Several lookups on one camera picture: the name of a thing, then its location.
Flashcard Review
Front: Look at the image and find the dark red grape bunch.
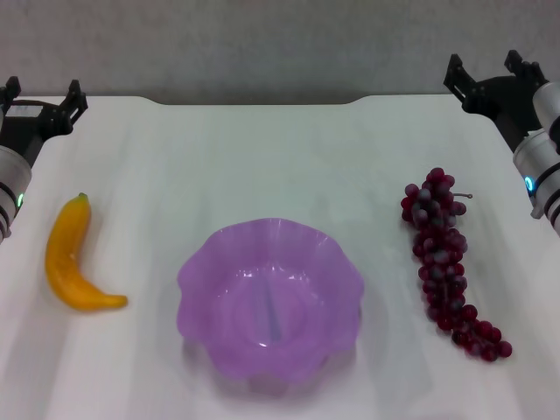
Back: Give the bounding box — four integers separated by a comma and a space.
400, 166, 514, 363

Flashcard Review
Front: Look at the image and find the purple translucent wavy bowl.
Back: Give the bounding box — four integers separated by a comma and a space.
176, 217, 366, 397

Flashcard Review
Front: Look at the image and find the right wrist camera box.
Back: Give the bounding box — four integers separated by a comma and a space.
532, 81, 560, 154

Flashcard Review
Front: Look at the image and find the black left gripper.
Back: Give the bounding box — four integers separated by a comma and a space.
0, 76, 88, 170

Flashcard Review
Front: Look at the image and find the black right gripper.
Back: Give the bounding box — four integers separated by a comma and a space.
442, 49, 549, 154

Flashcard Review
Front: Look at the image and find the yellow banana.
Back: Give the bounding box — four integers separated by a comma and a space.
45, 192, 129, 312

